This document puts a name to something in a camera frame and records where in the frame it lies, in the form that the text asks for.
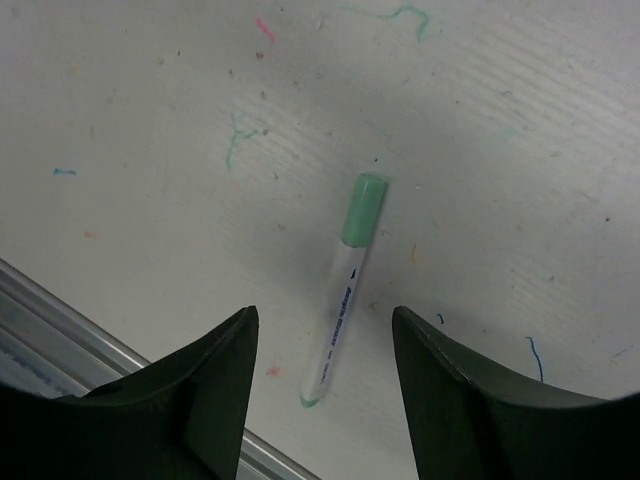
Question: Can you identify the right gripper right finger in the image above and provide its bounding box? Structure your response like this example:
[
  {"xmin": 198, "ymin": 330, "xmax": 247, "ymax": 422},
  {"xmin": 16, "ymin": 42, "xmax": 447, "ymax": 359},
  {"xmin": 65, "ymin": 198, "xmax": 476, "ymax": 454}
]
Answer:
[{"xmin": 392, "ymin": 306, "xmax": 639, "ymax": 479}]

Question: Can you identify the green capped pen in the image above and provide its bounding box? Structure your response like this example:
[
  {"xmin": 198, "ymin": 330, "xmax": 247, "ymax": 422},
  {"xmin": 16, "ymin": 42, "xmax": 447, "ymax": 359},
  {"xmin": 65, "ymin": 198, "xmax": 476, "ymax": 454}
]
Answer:
[{"xmin": 300, "ymin": 172, "xmax": 388, "ymax": 408}]

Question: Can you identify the aluminium rail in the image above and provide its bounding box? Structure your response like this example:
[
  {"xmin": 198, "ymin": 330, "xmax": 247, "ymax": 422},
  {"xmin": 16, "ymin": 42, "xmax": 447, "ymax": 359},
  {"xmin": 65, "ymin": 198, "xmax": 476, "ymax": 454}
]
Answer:
[{"xmin": 1, "ymin": 263, "xmax": 309, "ymax": 479}]

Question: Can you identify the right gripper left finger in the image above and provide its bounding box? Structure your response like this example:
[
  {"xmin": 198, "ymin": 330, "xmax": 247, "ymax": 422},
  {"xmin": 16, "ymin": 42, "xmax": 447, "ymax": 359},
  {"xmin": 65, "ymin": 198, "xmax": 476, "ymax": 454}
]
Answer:
[{"xmin": 1, "ymin": 306, "xmax": 259, "ymax": 479}]

